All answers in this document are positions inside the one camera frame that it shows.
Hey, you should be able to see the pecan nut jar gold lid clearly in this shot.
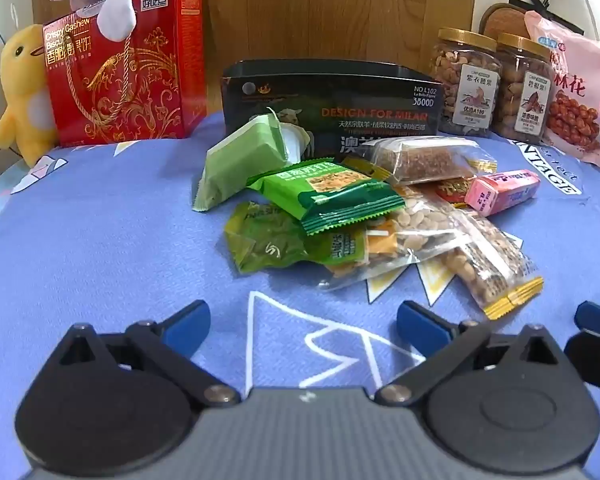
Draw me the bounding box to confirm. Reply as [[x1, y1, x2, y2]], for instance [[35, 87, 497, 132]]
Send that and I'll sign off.
[[490, 32, 556, 146]]

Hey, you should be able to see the dark green cracker packet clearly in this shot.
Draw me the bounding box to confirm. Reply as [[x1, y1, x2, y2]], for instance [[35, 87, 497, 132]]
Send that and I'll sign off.
[[246, 160, 406, 237]]

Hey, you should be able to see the cashew nut jar gold lid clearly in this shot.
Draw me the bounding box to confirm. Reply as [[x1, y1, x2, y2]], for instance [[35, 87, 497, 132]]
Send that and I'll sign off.
[[428, 27, 502, 138]]

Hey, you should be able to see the blue printed blanket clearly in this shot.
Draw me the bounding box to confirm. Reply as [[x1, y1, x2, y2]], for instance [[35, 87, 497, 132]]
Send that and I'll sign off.
[[0, 110, 600, 480]]

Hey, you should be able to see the red gift box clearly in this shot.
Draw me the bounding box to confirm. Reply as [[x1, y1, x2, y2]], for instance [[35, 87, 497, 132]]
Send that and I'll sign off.
[[42, 0, 206, 147]]

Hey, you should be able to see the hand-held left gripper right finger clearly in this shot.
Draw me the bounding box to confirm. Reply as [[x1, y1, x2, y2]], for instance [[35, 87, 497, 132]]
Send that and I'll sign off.
[[375, 301, 568, 406]]

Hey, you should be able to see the red snack packet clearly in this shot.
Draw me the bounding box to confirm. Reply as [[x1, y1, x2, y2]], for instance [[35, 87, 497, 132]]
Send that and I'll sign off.
[[427, 177, 476, 206]]

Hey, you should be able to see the clear brown bar packet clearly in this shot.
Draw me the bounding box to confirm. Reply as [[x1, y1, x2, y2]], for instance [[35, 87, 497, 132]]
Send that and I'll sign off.
[[341, 136, 498, 183]]

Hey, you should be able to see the brown rounded board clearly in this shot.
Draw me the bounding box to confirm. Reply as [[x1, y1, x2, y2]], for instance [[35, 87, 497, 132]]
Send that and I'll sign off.
[[480, 3, 536, 41]]

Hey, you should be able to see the black tin box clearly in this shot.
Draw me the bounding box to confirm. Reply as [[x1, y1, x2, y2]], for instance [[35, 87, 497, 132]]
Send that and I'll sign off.
[[220, 59, 443, 160]]

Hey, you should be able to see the pale green snack packet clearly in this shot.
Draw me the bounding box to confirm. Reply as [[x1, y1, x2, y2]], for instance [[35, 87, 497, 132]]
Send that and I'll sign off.
[[192, 107, 313, 211]]

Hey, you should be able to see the clear peanut packet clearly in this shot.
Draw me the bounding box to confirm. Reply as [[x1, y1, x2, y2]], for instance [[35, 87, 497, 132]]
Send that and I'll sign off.
[[325, 185, 523, 292]]

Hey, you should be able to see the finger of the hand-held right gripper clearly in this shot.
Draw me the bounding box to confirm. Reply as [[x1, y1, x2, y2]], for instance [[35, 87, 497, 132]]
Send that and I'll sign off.
[[564, 301, 600, 392]]

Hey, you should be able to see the yellow plush duck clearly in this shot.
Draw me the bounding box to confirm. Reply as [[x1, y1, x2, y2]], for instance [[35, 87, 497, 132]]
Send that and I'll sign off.
[[0, 24, 58, 167]]

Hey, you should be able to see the clear nut bar packet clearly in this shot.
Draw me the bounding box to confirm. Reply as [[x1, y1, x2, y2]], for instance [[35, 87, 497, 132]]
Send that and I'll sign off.
[[442, 210, 546, 321]]

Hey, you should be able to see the yellow-green snack packet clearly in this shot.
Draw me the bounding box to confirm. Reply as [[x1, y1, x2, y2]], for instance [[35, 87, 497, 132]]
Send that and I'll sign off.
[[224, 201, 368, 275]]

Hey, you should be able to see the pastel plush unicorn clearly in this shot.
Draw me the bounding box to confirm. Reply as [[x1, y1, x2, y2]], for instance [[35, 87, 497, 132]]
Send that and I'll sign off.
[[46, 0, 201, 43]]

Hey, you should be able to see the pink snack packet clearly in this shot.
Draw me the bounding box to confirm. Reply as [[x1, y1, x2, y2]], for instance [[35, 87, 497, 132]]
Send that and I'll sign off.
[[464, 169, 542, 217]]

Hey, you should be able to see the pink snack bag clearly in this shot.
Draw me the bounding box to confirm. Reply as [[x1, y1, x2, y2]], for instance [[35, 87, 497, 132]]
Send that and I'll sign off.
[[524, 10, 600, 171]]

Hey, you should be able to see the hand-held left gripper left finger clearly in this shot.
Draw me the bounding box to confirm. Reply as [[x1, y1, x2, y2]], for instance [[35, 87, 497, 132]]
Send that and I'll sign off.
[[45, 300, 241, 407]]

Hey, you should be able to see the wood grain sheet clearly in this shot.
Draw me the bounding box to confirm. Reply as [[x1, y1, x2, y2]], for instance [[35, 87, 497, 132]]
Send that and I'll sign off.
[[32, 0, 481, 133]]

